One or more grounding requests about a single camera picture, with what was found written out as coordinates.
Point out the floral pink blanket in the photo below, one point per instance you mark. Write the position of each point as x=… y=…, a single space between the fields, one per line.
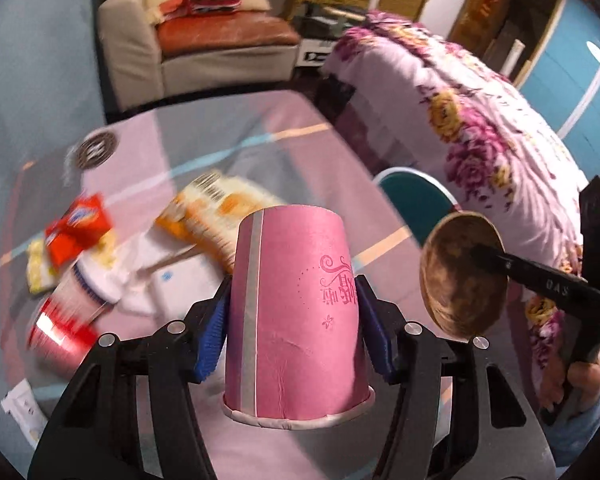
x=480 y=125

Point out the orange snack packet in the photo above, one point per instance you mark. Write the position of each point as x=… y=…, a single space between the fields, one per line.
x=210 y=215

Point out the pink paper cup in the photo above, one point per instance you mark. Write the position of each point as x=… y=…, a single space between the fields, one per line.
x=290 y=310

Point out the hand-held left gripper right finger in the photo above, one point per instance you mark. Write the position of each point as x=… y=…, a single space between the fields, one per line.
x=376 y=332

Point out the red white instant noodle cup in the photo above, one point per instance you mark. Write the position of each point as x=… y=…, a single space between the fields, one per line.
x=65 y=320

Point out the brown leather seat cushion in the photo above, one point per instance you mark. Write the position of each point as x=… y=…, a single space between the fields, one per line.
x=225 y=35

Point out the black box with white label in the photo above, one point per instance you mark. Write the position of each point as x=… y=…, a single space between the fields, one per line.
x=320 y=35

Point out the pink grey plaid cloth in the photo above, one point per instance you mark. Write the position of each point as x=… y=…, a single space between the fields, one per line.
x=260 y=120

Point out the beige armchair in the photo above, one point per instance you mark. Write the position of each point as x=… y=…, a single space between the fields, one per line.
x=130 y=50

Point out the white tissue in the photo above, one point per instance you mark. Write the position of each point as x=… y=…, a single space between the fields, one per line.
x=180 y=285

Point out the red snack packet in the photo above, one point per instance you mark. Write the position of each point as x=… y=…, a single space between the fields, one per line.
x=77 y=230

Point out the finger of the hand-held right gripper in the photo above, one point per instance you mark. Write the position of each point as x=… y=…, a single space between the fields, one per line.
x=540 y=275

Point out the brown wooden bowl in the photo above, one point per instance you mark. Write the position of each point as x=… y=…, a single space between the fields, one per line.
x=455 y=285

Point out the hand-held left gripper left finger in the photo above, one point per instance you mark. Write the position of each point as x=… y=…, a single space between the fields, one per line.
x=210 y=332

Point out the wooden shelf unit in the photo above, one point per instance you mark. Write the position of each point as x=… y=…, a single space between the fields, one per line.
x=505 y=10

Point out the person's right hand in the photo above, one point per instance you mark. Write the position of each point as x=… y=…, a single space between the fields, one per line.
x=585 y=377

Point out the white flat packet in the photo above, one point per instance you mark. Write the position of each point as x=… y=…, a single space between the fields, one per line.
x=22 y=410

